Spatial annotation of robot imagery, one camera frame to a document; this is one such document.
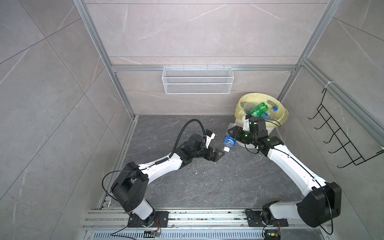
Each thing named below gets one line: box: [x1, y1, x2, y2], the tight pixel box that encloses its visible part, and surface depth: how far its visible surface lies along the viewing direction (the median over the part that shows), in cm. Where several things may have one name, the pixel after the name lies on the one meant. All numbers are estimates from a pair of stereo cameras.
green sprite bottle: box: [250, 102, 269, 117], surface depth 89 cm
